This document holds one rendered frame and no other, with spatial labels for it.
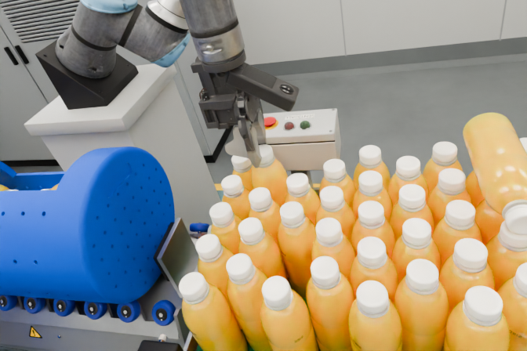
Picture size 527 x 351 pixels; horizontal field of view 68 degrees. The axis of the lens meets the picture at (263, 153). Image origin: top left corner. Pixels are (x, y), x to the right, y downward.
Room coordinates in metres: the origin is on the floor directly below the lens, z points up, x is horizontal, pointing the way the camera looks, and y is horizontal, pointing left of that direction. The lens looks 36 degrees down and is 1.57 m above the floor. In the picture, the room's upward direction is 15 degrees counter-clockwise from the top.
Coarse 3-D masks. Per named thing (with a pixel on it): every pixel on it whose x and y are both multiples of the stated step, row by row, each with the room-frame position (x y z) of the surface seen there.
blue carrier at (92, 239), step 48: (0, 192) 0.57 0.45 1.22; (48, 192) 0.53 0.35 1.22; (96, 192) 0.51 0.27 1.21; (144, 192) 0.60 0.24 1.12; (0, 240) 0.50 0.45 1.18; (48, 240) 0.47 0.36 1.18; (96, 240) 0.46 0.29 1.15; (144, 240) 0.54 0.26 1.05; (0, 288) 0.50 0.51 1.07; (48, 288) 0.45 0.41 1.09; (96, 288) 0.42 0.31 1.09; (144, 288) 0.49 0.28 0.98
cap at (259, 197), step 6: (252, 192) 0.53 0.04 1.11; (258, 192) 0.52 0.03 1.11; (264, 192) 0.52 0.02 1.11; (252, 198) 0.51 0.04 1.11; (258, 198) 0.51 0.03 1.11; (264, 198) 0.50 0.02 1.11; (270, 198) 0.51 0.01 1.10; (252, 204) 0.51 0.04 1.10; (258, 204) 0.50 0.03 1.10; (264, 204) 0.50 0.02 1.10
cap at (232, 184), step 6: (222, 180) 0.59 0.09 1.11; (228, 180) 0.58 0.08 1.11; (234, 180) 0.58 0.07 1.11; (240, 180) 0.57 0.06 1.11; (222, 186) 0.57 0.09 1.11; (228, 186) 0.56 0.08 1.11; (234, 186) 0.56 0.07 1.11; (240, 186) 0.56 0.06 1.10; (228, 192) 0.56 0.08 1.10; (234, 192) 0.56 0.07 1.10
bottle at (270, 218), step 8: (272, 200) 0.52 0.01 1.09; (256, 208) 0.51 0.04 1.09; (264, 208) 0.50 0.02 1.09; (272, 208) 0.51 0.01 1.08; (248, 216) 0.52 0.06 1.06; (256, 216) 0.50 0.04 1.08; (264, 216) 0.50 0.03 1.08; (272, 216) 0.50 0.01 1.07; (280, 216) 0.50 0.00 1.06; (264, 224) 0.49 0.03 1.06; (272, 224) 0.49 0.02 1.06; (272, 232) 0.48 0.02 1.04
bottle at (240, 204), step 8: (240, 192) 0.56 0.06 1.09; (248, 192) 0.57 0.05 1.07; (224, 200) 0.57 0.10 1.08; (232, 200) 0.56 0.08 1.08; (240, 200) 0.55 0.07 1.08; (248, 200) 0.56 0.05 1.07; (232, 208) 0.55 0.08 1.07; (240, 208) 0.55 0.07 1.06; (248, 208) 0.55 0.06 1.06; (240, 216) 0.54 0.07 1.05
